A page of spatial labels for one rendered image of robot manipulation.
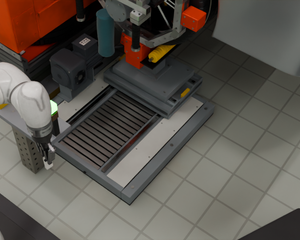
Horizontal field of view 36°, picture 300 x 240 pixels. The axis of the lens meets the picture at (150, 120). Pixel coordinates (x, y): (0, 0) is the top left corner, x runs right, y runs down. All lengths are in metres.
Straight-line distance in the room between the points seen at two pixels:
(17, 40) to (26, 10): 0.16
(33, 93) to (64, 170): 1.16
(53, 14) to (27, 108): 1.12
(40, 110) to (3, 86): 0.16
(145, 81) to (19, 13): 0.83
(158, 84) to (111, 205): 0.76
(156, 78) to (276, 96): 0.83
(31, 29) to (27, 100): 1.01
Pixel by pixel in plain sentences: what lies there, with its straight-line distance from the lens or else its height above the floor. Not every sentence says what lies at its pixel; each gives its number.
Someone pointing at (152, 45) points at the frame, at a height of 0.61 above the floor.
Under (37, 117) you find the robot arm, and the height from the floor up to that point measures 0.99.
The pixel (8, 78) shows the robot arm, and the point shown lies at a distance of 1.67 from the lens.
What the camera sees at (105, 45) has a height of 0.56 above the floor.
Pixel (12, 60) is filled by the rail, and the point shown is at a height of 0.31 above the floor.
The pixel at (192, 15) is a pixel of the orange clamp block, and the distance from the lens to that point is 2.17.
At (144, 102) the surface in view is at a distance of 2.79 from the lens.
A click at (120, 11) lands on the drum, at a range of 2.21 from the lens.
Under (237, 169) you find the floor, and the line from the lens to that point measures 2.71.
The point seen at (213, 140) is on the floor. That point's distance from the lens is 2.80.
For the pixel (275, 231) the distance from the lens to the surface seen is 2.16.
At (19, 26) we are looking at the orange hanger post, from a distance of 2.46.
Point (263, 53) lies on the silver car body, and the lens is 2.17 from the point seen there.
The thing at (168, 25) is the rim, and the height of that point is 0.68.
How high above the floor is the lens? 2.19
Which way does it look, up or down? 50 degrees down
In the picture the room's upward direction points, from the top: 4 degrees clockwise
